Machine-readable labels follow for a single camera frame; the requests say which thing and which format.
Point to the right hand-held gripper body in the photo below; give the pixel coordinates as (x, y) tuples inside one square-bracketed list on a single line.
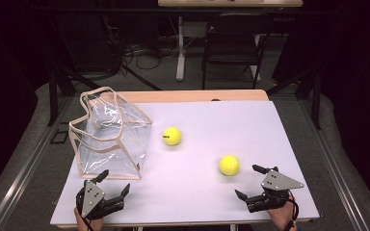
[(277, 184)]

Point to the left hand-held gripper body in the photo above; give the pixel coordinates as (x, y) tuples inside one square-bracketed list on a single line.
[(93, 199)]

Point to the clear plastic bag beige trim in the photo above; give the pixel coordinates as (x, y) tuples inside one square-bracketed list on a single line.
[(109, 150)]

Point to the yellow tennis ball black print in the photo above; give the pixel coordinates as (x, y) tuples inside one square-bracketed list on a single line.
[(172, 136)]

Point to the person's left hand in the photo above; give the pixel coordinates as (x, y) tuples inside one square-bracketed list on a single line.
[(91, 224)]

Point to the person's right hand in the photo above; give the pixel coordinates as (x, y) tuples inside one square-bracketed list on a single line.
[(282, 218)]

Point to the white table mat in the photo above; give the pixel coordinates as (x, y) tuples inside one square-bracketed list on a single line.
[(189, 186)]

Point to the black metal stand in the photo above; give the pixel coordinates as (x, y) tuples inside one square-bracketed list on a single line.
[(53, 96), (314, 96)]

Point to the black folding chair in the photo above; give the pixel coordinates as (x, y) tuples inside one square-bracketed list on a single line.
[(231, 48)]

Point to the white-legged wooden desk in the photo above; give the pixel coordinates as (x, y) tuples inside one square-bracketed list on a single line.
[(180, 48)]

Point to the black floor bracket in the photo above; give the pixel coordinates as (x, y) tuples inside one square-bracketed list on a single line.
[(59, 137)]

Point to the silver metal floor rail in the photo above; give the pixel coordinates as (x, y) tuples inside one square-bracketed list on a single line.
[(22, 170), (334, 170)]

